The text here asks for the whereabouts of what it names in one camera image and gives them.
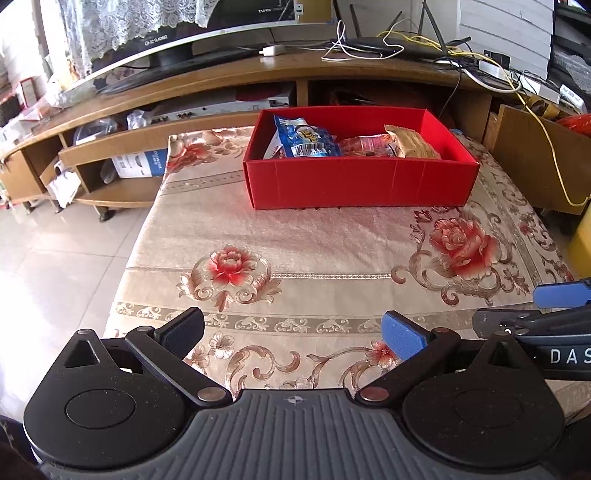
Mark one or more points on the clear plastic container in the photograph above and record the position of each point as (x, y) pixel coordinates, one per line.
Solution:
(94, 131)

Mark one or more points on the silver AV receiver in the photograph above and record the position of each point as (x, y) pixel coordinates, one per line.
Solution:
(277, 99)

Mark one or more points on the brown cardboard box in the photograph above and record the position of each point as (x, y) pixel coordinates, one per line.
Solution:
(521, 147)

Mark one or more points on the white and blue box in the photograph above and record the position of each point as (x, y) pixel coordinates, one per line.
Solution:
(138, 166)

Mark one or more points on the black power adapter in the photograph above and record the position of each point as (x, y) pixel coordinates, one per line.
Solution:
(496, 57)

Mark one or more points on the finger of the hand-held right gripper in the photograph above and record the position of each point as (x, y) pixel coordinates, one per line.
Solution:
(498, 322)
(563, 293)

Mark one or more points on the blue cartoon snack packet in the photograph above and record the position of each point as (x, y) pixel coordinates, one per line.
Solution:
(304, 134)

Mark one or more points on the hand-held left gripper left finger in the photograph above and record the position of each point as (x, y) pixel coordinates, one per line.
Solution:
(182, 330)

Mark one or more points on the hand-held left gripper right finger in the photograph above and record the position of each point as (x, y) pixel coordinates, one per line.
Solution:
(406, 334)

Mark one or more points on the crumpled clear plastic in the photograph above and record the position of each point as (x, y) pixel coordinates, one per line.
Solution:
(138, 119)

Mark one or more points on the black router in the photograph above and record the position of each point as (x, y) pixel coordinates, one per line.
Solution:
(415, 46)

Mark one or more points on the orange plastic bag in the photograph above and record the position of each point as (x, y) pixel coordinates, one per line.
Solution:
(577, 125)

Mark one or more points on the white power strip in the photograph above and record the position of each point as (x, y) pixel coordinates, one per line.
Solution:
(494, 69)

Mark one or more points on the white lace cloth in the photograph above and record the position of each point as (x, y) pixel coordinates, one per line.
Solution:
(115, 23)

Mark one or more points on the white charger adapter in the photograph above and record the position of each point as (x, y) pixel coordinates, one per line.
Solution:
(272, 50)

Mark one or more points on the red cardboard box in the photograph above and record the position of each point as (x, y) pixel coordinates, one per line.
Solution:
(360, 184)

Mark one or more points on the tan biscuit packet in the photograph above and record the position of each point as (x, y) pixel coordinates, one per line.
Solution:
(413, 143)

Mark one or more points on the wooden TV cabinet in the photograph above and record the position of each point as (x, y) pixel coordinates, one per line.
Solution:
(207, 76)

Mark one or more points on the orange blue-label snack packet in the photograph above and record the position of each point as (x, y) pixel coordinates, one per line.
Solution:
(369, 145)

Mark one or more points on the stack of papers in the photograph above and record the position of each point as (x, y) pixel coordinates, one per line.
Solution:
(64, 189)

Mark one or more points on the brown board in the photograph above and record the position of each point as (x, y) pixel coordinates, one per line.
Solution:
(316, 10)

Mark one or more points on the small picture frame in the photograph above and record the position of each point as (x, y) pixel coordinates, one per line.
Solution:
(27, 91)

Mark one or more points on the television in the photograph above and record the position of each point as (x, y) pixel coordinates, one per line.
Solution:
(240, 9)

